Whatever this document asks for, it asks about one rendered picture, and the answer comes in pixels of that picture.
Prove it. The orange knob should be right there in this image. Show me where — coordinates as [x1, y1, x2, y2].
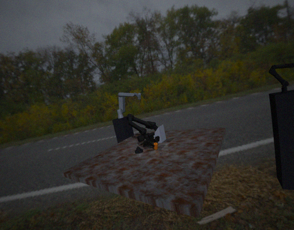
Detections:
[153, 143, 158, 150]

